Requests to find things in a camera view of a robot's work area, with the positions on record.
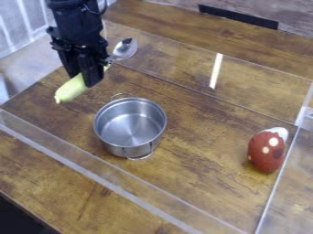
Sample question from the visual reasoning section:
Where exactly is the red spotted mushroom toy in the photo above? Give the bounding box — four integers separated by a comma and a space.
248, 127, 289, 174

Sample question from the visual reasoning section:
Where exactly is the clear acrylic right barrier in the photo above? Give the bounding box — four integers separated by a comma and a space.
254, 84, 313, 234

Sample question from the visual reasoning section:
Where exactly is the green handled metal spoon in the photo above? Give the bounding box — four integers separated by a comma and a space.
54, 38, 137, 104

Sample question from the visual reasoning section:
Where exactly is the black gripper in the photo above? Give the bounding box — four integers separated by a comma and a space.
47, 27, 108, 88

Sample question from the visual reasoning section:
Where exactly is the clear acrylic barrier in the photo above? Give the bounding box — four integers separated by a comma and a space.
0, 109, 248, 234
254, 84, 313, 234

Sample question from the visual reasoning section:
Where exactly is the stainless steel pot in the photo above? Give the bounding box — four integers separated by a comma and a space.
92, 93, 167, 160

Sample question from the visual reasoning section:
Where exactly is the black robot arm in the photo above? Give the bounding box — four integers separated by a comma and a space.
46, 0, 108, 88

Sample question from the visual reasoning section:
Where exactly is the clear acrylic front barrier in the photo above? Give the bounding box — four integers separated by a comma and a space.
0, 109, 248, 234

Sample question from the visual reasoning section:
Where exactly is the black bar on table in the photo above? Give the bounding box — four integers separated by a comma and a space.
198, 4, 278, 30

